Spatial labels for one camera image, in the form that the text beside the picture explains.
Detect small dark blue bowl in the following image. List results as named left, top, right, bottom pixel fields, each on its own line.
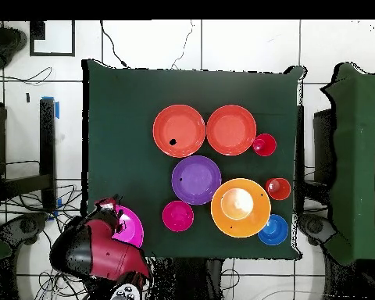
left=257, top=213, right=289, bottom=246

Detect tangled floor cables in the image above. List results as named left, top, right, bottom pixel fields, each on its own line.
left=0, top=184, right=91, bottom=300

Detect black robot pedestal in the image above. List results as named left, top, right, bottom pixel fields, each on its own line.
left=152, top=257, right=224, bottom=300

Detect orange cup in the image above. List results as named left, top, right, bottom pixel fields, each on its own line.
left=265, top=177, right=292, bottom=202

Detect small crimson bowl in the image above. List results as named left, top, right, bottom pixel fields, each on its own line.
left=162, top=200, right=195, bottom=233

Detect person's foot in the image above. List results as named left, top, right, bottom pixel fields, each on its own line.
left=0, top=23, right=28, bottom=65

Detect black square tape outline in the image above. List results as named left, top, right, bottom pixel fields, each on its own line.
left=29, top=20, right=76, bottom=57

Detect orange-red shallow bowl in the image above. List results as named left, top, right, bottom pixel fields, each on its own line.
left=205, top=104, right=258, bottom=156
left=152, top=104, right=206, bottom=159

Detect purple bowl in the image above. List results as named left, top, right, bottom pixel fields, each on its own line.
left=170, top=155, right=223, bottom=206

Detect large orange bowl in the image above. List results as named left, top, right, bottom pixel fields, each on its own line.
left=210, top=177, right=272, bottom=239

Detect thin black floor cable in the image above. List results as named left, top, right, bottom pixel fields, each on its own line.
left=99, top=20, right=128, bottom=68
left=171, top=20, right=195, bottom=70
left=0, top=66, right=53, bottom=85

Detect black office chair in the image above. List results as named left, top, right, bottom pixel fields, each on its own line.
left=298, top=212, right=337, bottom=248
left=0, top=212, right=49, bottom=251

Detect large pink bowl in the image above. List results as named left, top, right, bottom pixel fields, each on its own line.
left=111, top=204, right=145, bottom=248

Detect black metal frame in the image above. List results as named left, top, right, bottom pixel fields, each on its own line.
left=302, top=107, right=335, bottom=201
left=0, top=98, right=57, bottom=213

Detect dark green table cloth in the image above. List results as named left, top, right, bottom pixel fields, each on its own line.
left=80, top=59, right=307, bottom=261

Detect red cup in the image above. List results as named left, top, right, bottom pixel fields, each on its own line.
left=252, top=133, right=277, bottom=157

